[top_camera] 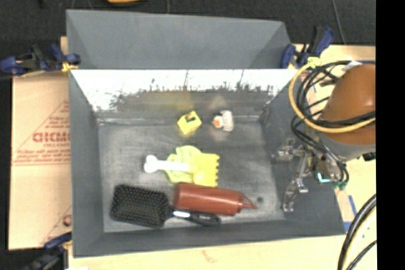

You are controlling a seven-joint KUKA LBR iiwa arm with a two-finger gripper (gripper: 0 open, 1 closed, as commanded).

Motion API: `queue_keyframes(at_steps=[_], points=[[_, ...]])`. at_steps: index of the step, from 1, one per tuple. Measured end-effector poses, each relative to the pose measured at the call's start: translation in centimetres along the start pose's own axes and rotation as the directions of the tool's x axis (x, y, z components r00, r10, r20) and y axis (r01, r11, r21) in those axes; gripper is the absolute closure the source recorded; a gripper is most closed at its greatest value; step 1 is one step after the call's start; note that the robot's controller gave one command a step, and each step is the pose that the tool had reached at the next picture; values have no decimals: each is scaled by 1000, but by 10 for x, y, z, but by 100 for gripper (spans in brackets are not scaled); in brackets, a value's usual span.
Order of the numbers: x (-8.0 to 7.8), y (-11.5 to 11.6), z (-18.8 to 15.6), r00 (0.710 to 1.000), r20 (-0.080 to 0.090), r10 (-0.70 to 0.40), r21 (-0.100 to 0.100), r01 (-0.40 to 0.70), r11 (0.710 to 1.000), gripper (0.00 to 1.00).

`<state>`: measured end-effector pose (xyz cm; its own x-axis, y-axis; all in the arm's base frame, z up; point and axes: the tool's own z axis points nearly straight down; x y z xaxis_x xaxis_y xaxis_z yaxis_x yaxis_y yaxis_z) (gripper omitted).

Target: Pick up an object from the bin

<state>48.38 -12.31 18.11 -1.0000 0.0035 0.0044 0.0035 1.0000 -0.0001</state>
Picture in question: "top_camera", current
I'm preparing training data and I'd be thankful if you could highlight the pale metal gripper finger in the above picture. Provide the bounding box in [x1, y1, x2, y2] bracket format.
[271, 138, 306, 163]
[281, 178, 309, 214]

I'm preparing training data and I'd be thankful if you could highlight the white and orange toy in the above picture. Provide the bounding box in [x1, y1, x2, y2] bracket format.
[211, 109, 235, 133]

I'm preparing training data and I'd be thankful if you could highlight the yellow toothed toy rake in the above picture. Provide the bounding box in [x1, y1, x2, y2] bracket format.
[192, 152, 221, 188]

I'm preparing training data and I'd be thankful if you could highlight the red-brown squeeze bottle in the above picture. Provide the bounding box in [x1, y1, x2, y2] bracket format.
[173, 182, 258, 217]

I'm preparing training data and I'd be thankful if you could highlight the yellow block with black mark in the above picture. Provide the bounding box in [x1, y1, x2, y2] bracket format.
[177, 111, 203, 136]

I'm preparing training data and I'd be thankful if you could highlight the light green soft toy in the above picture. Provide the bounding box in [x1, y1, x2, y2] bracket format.
[165, 145, 204, 185]

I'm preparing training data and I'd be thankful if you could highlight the white toy bone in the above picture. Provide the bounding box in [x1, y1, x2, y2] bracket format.
[143, 154, 191, 175]

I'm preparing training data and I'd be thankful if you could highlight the black hairbrush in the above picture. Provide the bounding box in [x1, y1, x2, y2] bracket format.
[109, 184, 222, 229]

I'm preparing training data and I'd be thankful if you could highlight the grey metal bin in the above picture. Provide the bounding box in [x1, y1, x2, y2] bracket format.
[65, 9, 346, 257]

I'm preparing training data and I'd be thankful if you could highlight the brown cardboard board, red print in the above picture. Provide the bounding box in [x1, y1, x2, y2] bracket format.
[7, 71, 73, 251]

